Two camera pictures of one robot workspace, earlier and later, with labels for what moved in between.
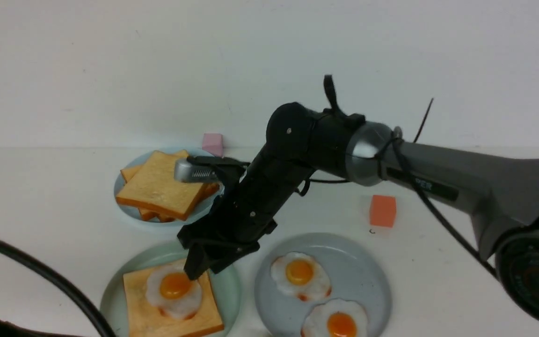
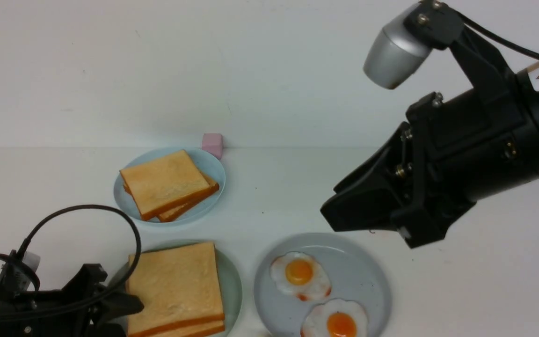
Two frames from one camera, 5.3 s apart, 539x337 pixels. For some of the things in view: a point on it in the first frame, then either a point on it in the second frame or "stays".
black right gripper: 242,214 to 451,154
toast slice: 155,186 to 181,289
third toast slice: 154,185 stays
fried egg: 336,318 stays
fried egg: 299,275 stays
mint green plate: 114,321 stays
